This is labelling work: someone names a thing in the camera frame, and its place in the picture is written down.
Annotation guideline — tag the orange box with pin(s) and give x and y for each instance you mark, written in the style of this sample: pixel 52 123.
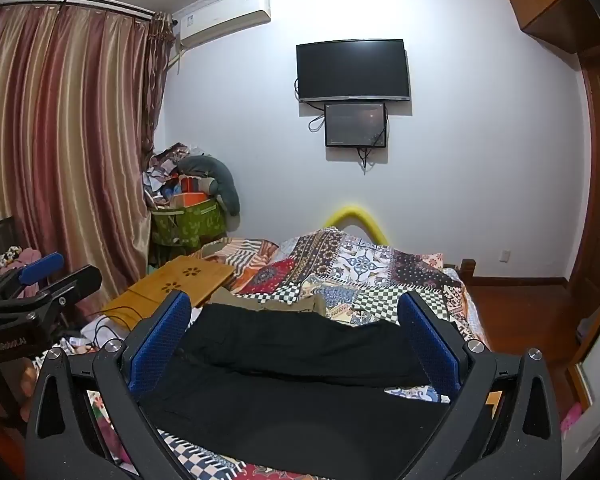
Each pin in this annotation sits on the orange box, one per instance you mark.
pixel 187 199

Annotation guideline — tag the wooden bedpost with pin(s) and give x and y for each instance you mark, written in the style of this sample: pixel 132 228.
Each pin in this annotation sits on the wooden bedpost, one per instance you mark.
pixel 466 270

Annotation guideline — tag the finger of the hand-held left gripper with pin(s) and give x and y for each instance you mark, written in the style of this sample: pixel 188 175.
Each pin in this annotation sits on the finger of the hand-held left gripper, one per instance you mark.
pixel 42 265
pixel 77 282

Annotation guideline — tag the small black wall monitor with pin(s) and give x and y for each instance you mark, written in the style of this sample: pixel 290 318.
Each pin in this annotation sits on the small black wall monitor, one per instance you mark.
pixel 355 125

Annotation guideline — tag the wooden wall cabinet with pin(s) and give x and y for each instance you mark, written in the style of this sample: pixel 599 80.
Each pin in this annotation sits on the wooden wall cabinet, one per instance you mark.
pixel 545 0

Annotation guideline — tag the white wall socket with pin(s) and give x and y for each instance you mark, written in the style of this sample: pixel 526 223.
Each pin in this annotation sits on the white wall socket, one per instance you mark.
pixel 505 255

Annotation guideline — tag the white curtain rail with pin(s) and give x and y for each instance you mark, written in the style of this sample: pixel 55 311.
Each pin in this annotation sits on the white curtain rail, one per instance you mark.
pixel 90 4

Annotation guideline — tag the grey plush pillow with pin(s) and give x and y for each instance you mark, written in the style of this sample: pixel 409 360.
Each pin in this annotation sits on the grey plush pillow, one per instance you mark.
pixel 220 175

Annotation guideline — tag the wooden door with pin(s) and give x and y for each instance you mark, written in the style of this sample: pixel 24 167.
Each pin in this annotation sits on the wooden door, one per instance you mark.
pixel 597 185

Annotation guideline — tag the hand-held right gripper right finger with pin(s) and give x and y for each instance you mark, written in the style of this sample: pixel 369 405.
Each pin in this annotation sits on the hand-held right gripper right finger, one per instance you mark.
pixel 430 347

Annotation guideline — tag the yellow foam tube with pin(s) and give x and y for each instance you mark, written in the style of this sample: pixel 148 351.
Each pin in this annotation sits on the yellow foam tube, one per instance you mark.
pixel 352 211

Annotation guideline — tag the khaki pants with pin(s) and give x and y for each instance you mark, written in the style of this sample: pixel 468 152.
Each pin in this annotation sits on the khaki pants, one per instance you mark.
pixel 280 302

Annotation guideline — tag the pile of mixed clutter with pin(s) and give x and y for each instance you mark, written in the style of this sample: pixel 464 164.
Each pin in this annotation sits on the pile of mixed clutter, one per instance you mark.
pixel 162 170

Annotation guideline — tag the white air conditioner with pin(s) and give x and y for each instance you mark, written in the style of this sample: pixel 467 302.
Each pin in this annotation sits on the white air conditioner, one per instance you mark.
pixel 220 17

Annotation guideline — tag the person's left hand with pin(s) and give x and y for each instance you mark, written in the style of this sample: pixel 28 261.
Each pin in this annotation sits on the person's left hand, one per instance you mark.
pixel 31 385

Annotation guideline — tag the bamboo lap desk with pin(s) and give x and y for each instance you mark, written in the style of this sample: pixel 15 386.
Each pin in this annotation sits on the bamboo lap desk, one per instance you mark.
pixel 180 280

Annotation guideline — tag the striped pink curtain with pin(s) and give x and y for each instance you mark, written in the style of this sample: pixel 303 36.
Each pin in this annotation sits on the striped pink curtain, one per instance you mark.
pixel 65 135

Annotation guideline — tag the patchwork printed blanket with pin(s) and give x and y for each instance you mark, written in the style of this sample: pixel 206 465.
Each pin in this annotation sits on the patchwork printed blanket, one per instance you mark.
pixel 360 270

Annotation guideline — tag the black wall television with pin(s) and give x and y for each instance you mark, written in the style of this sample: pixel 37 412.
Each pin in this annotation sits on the black wall television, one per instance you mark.
pixel 352 70

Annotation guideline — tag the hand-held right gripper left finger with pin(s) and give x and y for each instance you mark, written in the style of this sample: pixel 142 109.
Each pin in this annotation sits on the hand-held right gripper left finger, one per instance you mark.
pixel 159 342

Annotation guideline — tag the black pants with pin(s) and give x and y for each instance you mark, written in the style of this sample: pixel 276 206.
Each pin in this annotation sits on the black pants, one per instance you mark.
pixel 290 360

